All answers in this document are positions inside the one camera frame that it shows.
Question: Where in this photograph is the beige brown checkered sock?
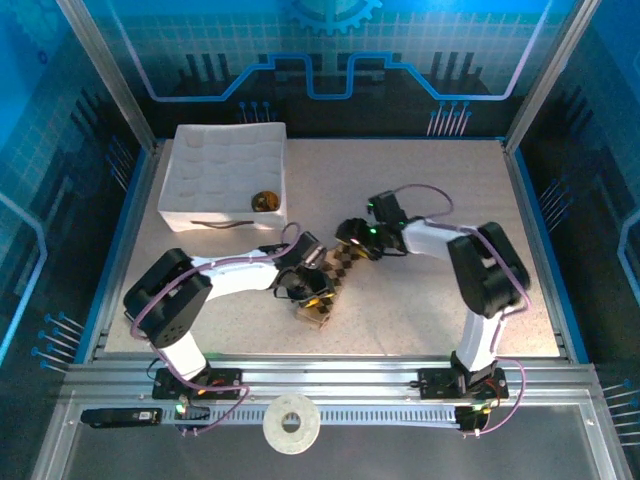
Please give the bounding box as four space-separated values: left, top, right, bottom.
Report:
293 298 335 332
299 238 374 321

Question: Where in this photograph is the white tape roll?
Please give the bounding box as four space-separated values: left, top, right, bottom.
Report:
262 393 322 456

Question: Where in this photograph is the white fabric organizer box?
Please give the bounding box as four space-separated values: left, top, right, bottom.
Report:
157 122 289 235

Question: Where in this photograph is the small green-lit circuit board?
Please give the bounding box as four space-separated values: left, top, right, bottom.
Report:
453 405 494 433
173 403 212 422

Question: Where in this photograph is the black device with label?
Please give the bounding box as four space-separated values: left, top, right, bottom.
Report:
79 406 164 429

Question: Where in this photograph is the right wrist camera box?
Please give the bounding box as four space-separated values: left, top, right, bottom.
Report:
368 191 409 227

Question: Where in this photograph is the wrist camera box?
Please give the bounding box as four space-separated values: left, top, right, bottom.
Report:
368 191 409 227
298 232 327 269

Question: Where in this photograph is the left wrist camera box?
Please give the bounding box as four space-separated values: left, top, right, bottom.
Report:
298 232 327 269

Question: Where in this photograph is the aluminium frame rail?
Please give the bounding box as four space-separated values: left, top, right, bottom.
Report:
63 357 597 402

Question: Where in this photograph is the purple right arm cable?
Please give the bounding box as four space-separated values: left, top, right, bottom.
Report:
393 183 533 438

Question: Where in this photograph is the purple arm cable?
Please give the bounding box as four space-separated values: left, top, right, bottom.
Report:
128 222 303 437
393 183 533 438

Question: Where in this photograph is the brown box handle strap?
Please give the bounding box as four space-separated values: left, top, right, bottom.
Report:
190 217 257 232

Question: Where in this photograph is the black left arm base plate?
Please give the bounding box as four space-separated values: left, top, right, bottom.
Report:
152 366 244 400

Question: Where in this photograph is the grey slotted cable duct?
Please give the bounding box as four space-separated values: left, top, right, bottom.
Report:
174 402 476 427

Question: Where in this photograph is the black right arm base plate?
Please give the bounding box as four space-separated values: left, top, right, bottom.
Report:
418 365 508 401

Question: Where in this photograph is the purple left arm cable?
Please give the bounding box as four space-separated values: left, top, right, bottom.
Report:
128 222 303 437

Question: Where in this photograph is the aluminium frame post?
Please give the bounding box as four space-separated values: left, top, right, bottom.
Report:
501 0 602 154
53 0 162 154

